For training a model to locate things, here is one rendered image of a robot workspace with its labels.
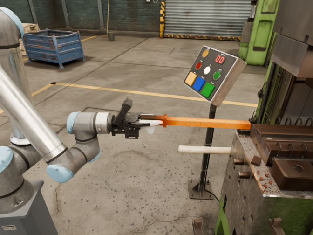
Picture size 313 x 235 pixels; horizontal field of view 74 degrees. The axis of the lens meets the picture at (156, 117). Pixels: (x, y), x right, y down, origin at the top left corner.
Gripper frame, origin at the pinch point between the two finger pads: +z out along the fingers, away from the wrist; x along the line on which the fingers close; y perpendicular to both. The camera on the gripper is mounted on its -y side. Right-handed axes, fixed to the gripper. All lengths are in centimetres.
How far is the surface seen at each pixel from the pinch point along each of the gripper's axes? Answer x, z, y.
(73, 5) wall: -895, -399, 0
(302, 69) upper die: 7.6, 42.8, -22.6
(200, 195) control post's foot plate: -50, 31, 106
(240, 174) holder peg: 9.9, 31.8, 18.5
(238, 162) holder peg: 2.6, 33.0, 18.9
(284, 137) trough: -1, 51, 8
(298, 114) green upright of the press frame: -18, 64, 7
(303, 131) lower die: -6, 60, 8
